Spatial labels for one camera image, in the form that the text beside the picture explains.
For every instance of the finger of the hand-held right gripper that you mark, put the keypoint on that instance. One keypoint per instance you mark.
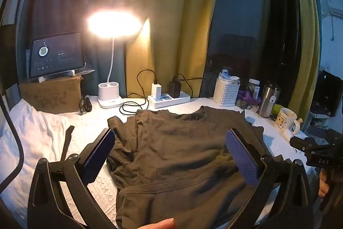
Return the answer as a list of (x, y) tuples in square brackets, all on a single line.
[(302, 142)]

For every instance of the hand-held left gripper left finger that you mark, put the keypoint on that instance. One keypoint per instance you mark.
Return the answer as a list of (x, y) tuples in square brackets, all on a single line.
[(99, 156)]

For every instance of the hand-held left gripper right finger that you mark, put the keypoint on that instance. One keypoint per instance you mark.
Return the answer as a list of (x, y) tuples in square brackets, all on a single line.
[(242, 162)]

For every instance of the dark brown t-shirt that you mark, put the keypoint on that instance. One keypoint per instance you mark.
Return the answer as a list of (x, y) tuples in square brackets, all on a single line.
[(174, 143)]

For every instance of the person's right hand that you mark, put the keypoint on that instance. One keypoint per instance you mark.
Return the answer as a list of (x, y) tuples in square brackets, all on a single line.
[(323, 183)]

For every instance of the person's left hand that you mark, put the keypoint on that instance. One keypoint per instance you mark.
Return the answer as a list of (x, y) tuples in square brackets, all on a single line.
[(160, 225)]

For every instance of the white mug with bear print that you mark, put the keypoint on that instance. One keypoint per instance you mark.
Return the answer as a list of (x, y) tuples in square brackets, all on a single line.
[(285, 121)]

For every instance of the white textured table cover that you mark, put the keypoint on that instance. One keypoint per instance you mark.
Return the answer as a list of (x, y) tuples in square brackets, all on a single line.
[(85, 124)]

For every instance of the yellow green ball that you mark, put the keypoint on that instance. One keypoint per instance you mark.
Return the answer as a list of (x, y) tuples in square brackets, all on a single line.
[(277, 110)]

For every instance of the stainless steel tumbler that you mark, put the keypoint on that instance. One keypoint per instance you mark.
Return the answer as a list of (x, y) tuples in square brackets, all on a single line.
[(266, 103)]

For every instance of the white desk lamp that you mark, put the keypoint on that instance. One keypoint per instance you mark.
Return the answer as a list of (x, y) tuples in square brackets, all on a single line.
[(109, 94)]

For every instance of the purple bag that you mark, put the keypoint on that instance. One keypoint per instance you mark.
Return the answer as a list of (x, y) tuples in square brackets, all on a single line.
[(245, 97)]

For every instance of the white cloth pile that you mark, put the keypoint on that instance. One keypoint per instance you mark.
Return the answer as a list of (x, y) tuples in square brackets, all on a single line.
[(32, 137)]

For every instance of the white plastic basket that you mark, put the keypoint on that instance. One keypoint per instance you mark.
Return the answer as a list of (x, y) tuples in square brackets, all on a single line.
[(226, 93)]

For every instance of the clear jar with white lid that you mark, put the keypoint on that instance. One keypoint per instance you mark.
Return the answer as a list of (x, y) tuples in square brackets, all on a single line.
[(254, 89)]

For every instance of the brown cardboard box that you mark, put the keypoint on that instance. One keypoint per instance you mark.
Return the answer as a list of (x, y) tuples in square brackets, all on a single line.
[(48, 94)]

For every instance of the white charger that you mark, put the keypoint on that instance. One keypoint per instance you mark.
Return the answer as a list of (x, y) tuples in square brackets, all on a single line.
[(156, 90)]

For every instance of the white tablet stand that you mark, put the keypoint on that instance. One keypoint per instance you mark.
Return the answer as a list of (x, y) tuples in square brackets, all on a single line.
[(70, 72)]

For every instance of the white blue packet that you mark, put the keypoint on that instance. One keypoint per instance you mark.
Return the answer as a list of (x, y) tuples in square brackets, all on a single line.
[(225, 74)]

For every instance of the white power strip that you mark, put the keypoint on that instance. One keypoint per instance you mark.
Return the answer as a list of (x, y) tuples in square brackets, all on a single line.
[(171, 101)]

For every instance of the black charger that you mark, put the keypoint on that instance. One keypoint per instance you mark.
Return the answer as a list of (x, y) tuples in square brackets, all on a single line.
[(175, 89)]

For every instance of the black tablet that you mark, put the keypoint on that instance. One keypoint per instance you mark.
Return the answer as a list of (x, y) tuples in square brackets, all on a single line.
[(59, 54)]

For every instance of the olive green curtain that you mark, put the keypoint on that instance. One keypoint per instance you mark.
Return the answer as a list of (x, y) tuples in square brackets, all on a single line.
[(305, 30)]

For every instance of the dark window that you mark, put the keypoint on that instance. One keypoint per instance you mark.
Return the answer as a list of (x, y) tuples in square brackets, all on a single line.
[(241, 17)]

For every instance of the white air conditioner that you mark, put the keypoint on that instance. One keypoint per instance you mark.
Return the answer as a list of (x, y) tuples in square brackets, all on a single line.
[(336, 6)]

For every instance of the yellow curtain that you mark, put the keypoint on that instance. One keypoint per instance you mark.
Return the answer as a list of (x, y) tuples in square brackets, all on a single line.
[(174, 17)]

